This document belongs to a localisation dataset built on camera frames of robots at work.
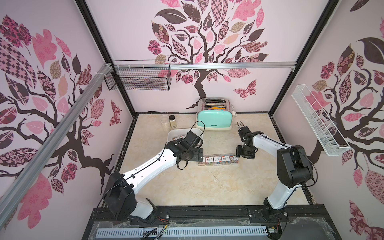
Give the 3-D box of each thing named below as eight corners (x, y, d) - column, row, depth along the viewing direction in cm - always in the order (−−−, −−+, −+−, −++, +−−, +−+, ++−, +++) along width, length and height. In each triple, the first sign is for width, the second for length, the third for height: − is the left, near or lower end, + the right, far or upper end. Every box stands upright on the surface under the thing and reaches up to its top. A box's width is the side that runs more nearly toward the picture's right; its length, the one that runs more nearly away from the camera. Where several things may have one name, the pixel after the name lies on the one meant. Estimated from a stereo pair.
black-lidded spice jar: (170, 128, 113) (168, 120, 105) (171, 123, 116) (169, 115, 109) (176, 128, 113) (174, 120, 105) (176, 123, 116) (175, 115, 109)
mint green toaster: (195, 130, 112) (195, 113, 98) (200, 110, 126) (200, 93, 112) (230, 135, 109) (235, 118, 95) (231, 114, 123) (235, 97, 109)
